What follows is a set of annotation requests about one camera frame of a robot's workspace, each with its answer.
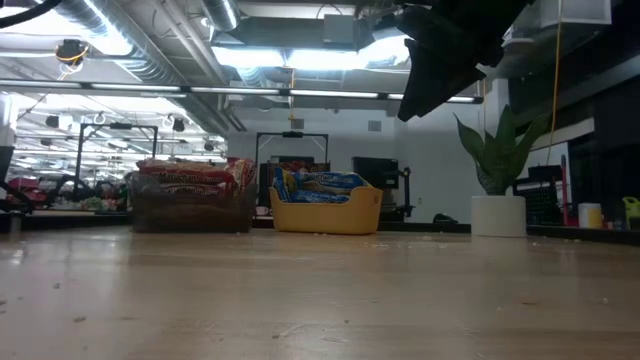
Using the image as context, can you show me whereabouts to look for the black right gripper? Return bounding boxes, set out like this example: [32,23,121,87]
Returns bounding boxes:
[394,0,532,123]

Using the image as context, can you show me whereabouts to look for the grey ceiling box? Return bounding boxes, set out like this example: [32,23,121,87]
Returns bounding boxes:
[322,13,361,46]

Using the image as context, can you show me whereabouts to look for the black equipment stand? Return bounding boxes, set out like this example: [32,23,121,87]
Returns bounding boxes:
[352,156,414,222]

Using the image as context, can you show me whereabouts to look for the bright ceiling light panel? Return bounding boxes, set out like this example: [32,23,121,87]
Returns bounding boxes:
[212,37,416,71]

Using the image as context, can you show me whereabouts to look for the green plant in white pot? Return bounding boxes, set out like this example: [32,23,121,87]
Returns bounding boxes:
[453,103,551,239]

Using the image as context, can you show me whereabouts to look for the white hanging panel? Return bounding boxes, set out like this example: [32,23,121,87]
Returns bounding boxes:
[539,0,614,26]

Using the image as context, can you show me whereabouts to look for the black mesh crate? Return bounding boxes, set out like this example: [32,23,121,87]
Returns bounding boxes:
[514,164,564,226]

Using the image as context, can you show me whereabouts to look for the red pole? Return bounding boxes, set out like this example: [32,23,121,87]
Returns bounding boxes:
[559,154,571,226]

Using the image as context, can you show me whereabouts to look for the yellow plastic bin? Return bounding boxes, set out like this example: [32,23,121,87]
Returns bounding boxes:
[268,185,384,236]

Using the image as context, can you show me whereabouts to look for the long linear ceiling light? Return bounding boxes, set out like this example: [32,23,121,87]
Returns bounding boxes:
[0,78,484,104]

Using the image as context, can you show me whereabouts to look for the white yellow cylinder container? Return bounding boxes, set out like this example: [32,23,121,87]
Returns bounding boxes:
[578,202,604,230]

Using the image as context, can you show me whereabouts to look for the green plastic object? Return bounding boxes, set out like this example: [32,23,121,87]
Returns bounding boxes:
[622,196,640,231]

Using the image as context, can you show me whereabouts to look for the brown translucent plastic bin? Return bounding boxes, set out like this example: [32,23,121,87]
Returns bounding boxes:
[127,169,259,235]

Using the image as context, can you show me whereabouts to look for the red storage bin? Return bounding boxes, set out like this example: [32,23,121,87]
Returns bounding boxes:
[5,176,42,204]

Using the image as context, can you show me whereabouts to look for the yellow hanging cord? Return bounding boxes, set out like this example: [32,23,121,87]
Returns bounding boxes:
[546,0,564,166]

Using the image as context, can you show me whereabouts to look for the black gantry frame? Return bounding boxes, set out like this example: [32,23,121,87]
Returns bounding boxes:
[74,122,160,201]
[254,130,330,209]

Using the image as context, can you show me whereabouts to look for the small silver ventilation duct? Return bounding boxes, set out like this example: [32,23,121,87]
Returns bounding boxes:
[199,0,241,32]

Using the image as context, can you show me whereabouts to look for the large silver ventilation duct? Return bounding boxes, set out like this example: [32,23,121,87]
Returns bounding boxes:
[54,0,246,134]

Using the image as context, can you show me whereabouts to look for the black yellow cord reel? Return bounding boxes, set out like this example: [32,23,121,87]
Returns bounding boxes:
[53,38,91,69]

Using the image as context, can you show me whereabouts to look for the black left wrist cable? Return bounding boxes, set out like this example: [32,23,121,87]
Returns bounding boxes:
[0,0,64,29]

